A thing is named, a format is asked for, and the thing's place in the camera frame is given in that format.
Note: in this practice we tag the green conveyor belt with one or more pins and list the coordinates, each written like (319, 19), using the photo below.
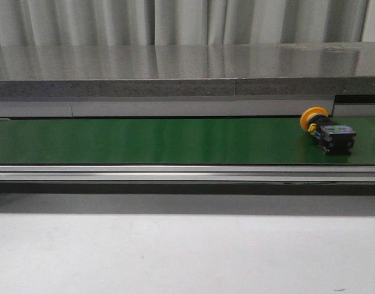
(174, 141)

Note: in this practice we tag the aluminium conveyor frame rail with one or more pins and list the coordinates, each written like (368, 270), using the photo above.
(187, 174)

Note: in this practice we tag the white pleated curtain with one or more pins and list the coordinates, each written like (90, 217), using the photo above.
(76, 23)

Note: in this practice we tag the yellow push button switch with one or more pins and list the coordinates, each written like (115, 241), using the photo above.
(329, 136)

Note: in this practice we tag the grey stone counter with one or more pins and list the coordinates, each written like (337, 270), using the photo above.
(187, 80)

